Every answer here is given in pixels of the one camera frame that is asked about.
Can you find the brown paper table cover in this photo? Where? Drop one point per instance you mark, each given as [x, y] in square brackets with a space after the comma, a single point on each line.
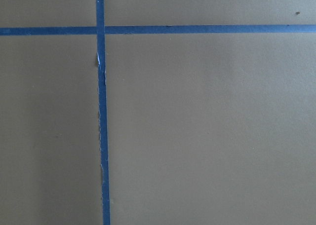
[158, 112]

